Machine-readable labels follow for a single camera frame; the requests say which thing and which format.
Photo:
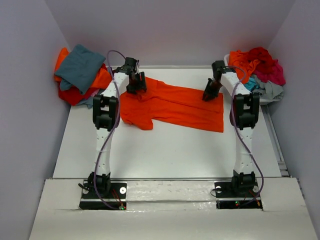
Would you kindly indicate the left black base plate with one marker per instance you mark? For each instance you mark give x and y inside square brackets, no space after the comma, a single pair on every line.
[115,199]

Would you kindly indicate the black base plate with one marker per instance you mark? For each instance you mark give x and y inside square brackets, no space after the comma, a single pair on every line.
[228,199]
[115,199]

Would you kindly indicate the white laundry basket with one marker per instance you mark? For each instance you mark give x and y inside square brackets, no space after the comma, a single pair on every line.
[263,100]

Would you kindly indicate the grey-blue bottom t shirt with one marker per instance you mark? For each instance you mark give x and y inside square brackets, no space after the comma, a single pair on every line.
[86,102]

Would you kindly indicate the grey crumpled t shirt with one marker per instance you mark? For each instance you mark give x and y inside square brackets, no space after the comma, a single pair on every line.
[271,90]

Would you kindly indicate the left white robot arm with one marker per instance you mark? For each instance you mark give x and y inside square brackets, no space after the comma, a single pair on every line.
[106,117]

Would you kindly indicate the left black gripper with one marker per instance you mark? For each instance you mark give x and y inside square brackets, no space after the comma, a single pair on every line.
[131,89]

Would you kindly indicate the orange folded t shirt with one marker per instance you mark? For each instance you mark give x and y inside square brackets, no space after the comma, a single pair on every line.
[102,79]

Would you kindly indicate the red crumpled t shirt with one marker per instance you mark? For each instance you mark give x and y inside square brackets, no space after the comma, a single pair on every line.
[265,61]

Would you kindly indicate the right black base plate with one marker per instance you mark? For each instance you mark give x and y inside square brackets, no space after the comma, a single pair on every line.
[228,199]

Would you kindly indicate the cyan crumpled t shirt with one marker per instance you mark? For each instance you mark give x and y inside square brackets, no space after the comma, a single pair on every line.
[251,85]

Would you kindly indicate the red folded t shirt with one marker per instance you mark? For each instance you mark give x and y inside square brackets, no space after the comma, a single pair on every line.
[73,95]

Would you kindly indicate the orange t shirt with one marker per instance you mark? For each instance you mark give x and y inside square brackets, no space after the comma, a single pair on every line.
[171,104]
[102,79]

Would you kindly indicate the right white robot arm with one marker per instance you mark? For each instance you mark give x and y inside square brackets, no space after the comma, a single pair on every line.
[244,115]

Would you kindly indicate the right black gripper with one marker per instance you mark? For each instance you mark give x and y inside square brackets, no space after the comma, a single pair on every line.
[207,91]

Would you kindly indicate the pink folded t shirt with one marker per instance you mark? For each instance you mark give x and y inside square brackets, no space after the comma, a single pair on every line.
[96,92]

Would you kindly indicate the magenta crumpled t shirt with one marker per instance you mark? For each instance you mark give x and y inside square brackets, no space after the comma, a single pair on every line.
[276,76]

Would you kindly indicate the teal folded t shirt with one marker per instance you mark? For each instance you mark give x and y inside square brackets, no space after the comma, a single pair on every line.
[79,69]

